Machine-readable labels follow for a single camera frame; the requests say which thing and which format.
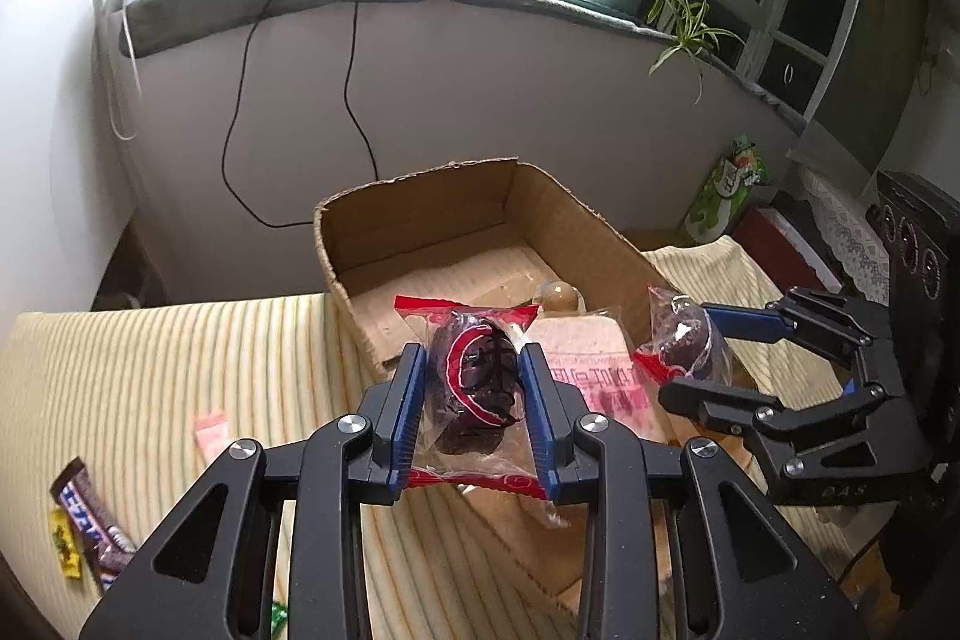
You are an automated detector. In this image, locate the dark green candy packet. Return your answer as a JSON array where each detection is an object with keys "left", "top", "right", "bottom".
[{"left": 270, "top": 601, "right": 288, "bottom": 640}]

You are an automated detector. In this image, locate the small Snickers bar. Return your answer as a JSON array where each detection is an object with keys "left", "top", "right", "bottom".
[{"left": 50, "top": 456, "right": 139, "bottom": 593}]

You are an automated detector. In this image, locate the dark jujube snack pack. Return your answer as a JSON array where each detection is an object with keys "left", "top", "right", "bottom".
[{"left": 631, "top": 287, "right": 734, "bottom": 385}]

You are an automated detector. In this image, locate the small pink sachet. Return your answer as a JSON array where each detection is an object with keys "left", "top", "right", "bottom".
[{"left": 194, "top": 411, "right": 231, "bottom": 466}]

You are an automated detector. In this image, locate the pink packaged bread loaf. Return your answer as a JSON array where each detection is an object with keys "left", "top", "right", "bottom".
[{"left": 486, "top": 307, "right": 677, "bottom": 528}]

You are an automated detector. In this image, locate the packaged braised egg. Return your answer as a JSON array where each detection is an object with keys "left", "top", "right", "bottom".
[{"left": 534, "top": 280, "right": 586, "bottom": 315}]

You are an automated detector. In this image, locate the red-edged dark snack pack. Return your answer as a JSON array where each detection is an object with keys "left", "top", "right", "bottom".
[{"left": 394, "top": 294, "right": 539, "bottom": 491}]

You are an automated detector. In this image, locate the yellow candy packet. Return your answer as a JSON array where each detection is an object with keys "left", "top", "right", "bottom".
[{"left": 49, "top": 507, "right": 82, "bottom": 580}]

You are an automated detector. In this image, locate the red box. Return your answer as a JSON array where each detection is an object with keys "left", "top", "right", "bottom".
[{"left": 732, "top": 208, "right": 843, "bottom": 294}]

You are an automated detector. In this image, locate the green snack bag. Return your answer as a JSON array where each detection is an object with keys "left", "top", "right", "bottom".
[{"left": 682, "top": 135, "right": 770, "bottom": 244}]

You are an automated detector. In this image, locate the brown cardboard box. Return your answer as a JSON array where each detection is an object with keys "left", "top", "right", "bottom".
[{"left": 312, "top": 155, "right": 760, "bottom": 619}]

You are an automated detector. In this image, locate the black power cable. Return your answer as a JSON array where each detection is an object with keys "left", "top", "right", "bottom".
[{"left": 220, "top": 0, "right": 438, "bottom": 231}]

